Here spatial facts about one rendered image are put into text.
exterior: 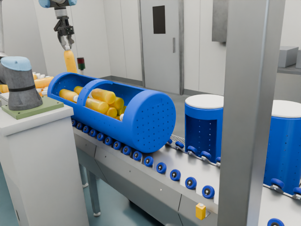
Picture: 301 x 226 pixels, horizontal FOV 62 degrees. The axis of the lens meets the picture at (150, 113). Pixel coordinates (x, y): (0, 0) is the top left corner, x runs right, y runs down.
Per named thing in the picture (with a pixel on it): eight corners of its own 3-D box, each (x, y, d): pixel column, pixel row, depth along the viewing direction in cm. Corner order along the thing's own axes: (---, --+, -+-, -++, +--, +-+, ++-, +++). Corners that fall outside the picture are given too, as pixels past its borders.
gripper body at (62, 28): (65, 36, 163) (61, 17, 158) (58, 36, 169) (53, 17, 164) (75, 34, 168) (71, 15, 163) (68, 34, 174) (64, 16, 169)
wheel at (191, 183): (196, 179, 89) (199, 180, 90) (187, 174, 92) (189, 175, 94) (191, 191, 88) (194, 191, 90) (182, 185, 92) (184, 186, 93)
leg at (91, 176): (96, 218, 209) (85, 152, 188) (92, 215, 213) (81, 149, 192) (101, 214, 213) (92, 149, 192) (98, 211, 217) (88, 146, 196)
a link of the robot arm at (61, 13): (52, 10, 162) (63, 9, 167) (53, 17, 164) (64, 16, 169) (58, 9, 157) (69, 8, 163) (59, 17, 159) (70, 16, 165)
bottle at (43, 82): (53, 74, 195) (29, 79, 183) (57, 82, 194) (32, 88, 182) (51, 78, 200) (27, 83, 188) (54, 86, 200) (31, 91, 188)
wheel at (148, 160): (152, 157, 105) (155, 158, 106) (145, 154, 108) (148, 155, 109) (148, 167, 104) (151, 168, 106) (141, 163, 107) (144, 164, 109)
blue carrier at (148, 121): (133, 163, 108) (129, 100, 98) (50, 117, 169) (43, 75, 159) (177, 141, 126) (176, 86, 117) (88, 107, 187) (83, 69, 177)
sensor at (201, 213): (202, 221, 82) (202, 209, 80) (195, 216, 84) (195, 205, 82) (215, 209, 87) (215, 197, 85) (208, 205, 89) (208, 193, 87)
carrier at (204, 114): (187, 197, 205) (182, 223, 179) (187, 95, 175) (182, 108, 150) (223, 202, 198) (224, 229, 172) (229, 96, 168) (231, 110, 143)
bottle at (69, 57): (69, 73, 184) (63, 48, 177) (79, 72, 184) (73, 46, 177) (66, 76, 178) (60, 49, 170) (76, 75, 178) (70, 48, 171)
